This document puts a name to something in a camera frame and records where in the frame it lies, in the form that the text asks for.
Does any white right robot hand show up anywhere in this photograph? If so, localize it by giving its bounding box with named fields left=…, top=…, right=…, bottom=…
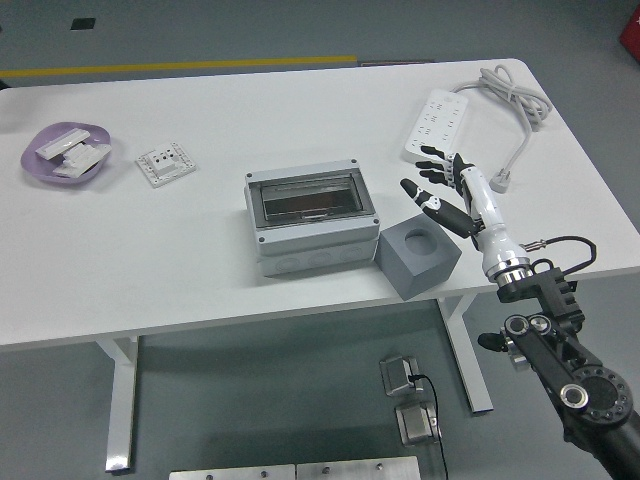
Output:
left=399, top=144, right=530, bottom=274

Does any grey electrical enclosure box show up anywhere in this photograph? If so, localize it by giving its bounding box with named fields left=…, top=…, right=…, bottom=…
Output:
left=244, top=158, right=381, bottom=279

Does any grey cube with round hole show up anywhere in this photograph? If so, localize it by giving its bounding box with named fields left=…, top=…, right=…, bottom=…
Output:
left=373, top=214, right=462, bottom=301

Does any white power strip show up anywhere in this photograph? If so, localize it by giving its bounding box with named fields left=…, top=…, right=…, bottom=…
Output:
left=402, top=88, right=470, bottom=165

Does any white right table leg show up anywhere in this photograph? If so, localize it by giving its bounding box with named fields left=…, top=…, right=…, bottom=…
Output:
left=435, top=292, right=494, bottom=415

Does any white table leg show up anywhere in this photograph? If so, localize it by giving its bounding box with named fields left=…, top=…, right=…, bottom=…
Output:
left=94, top=335, right=139, bottom=474
left=435, top=292, right=494, bottom=415

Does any red object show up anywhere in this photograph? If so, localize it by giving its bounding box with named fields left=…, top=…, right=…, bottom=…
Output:
left=618, top=9, right=640, bottom=51

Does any wide metal plate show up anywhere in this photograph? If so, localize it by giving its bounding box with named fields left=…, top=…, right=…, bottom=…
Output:
left=168, top=464, right=296, bottom=480
left=295, top=455, right=421, bottom=480

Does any white square socket module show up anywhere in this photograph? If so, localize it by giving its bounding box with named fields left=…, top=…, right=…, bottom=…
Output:
left=135, top=141, right=197, bottom=188

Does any yellow floor tape line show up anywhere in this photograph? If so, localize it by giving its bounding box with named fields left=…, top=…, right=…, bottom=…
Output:
left=0, top=54, right=359, bottom=80

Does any small white plastic part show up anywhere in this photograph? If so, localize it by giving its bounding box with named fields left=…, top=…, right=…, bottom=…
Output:
left=52, top=158, right=95, bottom=179
left=73, top=142, right=112, bottom=162

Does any white left table leg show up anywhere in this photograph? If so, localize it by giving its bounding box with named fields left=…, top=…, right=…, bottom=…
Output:
left=94, top=335, right=139, bottom=474

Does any long white plastic bar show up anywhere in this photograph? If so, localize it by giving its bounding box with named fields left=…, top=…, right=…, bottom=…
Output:
left=35, top=128, right=91, bottom=160

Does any purple plate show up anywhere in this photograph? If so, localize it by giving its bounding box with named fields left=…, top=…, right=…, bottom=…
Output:
left=19, top=121, right=112, bottom=189

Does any white power cord with plug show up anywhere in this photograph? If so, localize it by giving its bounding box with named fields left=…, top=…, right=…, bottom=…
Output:
left=451, top=64, right=554, bottom=194

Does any black floor cable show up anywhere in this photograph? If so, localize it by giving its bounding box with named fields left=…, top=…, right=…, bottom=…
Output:
left=407, top=372, right=450, bottom=480

